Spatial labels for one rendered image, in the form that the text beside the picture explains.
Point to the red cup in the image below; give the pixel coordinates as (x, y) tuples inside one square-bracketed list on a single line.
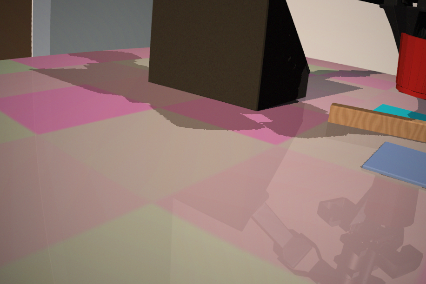
[(411, 70)]

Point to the light brown wooden bar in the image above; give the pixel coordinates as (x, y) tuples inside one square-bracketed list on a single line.
[(378, 122)]

